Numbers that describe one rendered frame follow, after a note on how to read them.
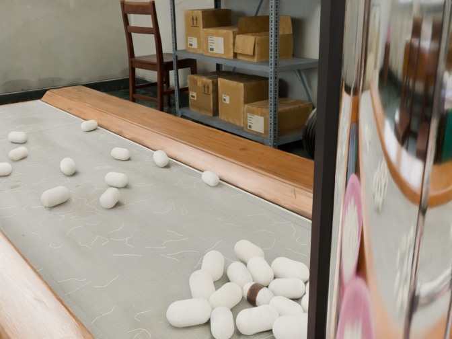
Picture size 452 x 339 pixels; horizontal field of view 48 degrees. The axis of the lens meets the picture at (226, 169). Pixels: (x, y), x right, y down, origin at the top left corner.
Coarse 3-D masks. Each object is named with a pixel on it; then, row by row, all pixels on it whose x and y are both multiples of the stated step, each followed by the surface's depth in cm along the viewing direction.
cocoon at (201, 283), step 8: (200, 272) 46; (208, 272) 46; (192, 280) 45; (200, 280) 45; (208, 280) 45; (192, 288) 44; (200, 288) 44; (208, 288) 44; (192, 296) 44; (200, 296) 44; (208, 296) 44
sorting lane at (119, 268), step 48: (0, 144) 92; (48, 144) 92; (96, 144) 91; (0, 192) 70; (96, 192) 70; (144, 192) 69; (192, 192) 69; (240, 192) 69; (48, 240) 57; (96, 240) 57; (144, 240) 56; (192, 240) 56; (240, 240) 56; (288, 240) 56; (96, 288) 48; (144, 288) 48; (96, 336) 41; (144, 336) 41; (192, 336) 41; (240, 336) 41
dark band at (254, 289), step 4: (256, 284) 45; (252, 288) 44; (256, 288) 44; (260, 288) 44; (248, 292) 44; (252, 292) 44; (256, 292) 44; (248, 296) 44; (252, 296) 44; (256, 296) 44; (248, 300) 44; (252, 300) 44
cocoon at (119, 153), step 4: (116, 148) 82; (120, 148) 82; (112, 152) 82; (116, 152) 82; (120, 152) 81; (124, 152) 81; (128, 152) 82; (112, 156) 82; (116, 156) 82; (120, 156) 81; (124, 156) 81; (128, 156) 82
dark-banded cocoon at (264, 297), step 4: (248, 284) 45; (252, 284) 45; (244, 288) 45; (248, 288) 44; (264, 288) 44; (244, 292) 44; (260, 292) 44; (264, 292) 44; (268, 292) 44; (244, 296) 45; (260, 296) 43; (264, 296) 43; (268, 296) 43; (272, 296) 44; (256, 300) 44; (260, 300) 43; (264, 300) 43; (268, 300) 43; (256, 304) 44; (260, 304) 43; (264, 304) 43; (268, 304) 43
